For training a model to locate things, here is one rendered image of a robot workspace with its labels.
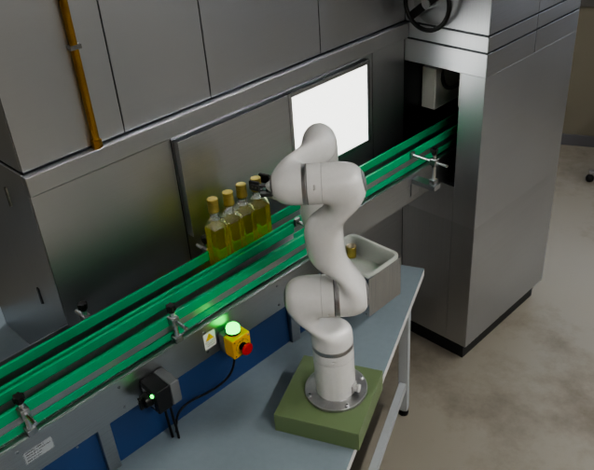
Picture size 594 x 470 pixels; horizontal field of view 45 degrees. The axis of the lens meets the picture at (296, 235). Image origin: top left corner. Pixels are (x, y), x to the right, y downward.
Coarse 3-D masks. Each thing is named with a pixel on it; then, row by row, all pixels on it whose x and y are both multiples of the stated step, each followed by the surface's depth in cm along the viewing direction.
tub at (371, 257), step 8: (344, 240) 254; (352, 240) 257; (360, 240) 254; (368, 240) 252; (360, 248) 256; (368, 248) 253; (376, 248) 250; (384, 248) 247; (360, 256) 257; (368, 256) 254; (376, 256) 252; (384, 256) 249; (392, 256) 246; (360, 264) 253; (368, 264) 252; (376, 264) 252; (384, 264) 239; (368, 272) 248; (376, 272) 236
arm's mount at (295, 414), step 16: (304, 368) 227; (368, 368) 224; (304, 384) 221; (368, 384) 219; (288, 400) 216; (304, 400) 216; (368, 400) 214; (288, 416) 211; (304, 416) 211; (320, 416) 210; (336, 416) 210; (352, 416) 209; (368, 416) 213; (288, 432) 214; (304, 432) 211; (320, 432) 209; (336, 432) 206; (352, 432) 204; (352, 448) 207
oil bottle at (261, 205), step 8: (248, 200) 233; (256, 200) 231; (264, 200) 232; (256, 208) 231; (264, 208) 232; (256, 216) 233; (264, 216) 234; (256, 224) 234; (264, 224) 235; (264, 232) 237
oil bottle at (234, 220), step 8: (224, 216) 225; (232, 216) 224; (240, 216) 226; (232, 224) 225; (240, 224) 227; (232, 232) 226; (240, 232) 228; (232, 240) 227; (240, 240) 229; (232, 248) 229; (240, 248) 231
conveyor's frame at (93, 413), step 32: (448, 160) 299; (384, 192) 274; (352, 224) 266; (256, 288) 226; (224, 320) 218; (256, 320) 229; (288, 320) 244; (160, 352) 204; (192, 352) 213; (128, 384) 199; (64, 416) 186; (96, 416) 194; (32, 448) 182; (64, 448) 190
